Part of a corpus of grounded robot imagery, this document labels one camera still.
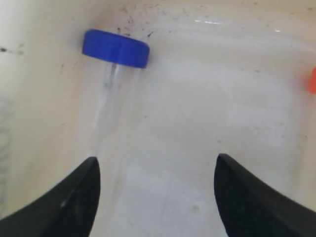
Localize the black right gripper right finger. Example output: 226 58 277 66
214 154 316 237

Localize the orange-capped tube remaining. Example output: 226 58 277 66
304 67 316 95

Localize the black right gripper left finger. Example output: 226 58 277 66
0 157 101 237

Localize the blue-capped tube moved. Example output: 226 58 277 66
82 29 150 158

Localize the small cream plastic bin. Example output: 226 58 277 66
0 0 316 237

